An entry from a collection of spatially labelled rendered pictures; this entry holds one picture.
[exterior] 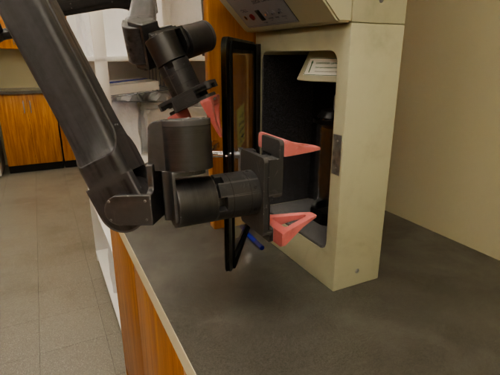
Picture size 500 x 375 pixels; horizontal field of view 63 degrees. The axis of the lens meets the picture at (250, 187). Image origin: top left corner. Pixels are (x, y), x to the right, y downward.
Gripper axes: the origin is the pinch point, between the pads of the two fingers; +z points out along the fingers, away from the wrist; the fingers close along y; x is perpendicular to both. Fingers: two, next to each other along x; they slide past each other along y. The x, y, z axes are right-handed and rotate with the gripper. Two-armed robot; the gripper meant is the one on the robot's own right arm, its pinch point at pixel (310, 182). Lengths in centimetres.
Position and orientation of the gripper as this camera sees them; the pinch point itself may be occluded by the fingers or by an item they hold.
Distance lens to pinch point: 57.4
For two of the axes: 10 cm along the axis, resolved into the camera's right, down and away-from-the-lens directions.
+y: 0.0, -9.5, -3.1
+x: -4.5, -2.8, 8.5
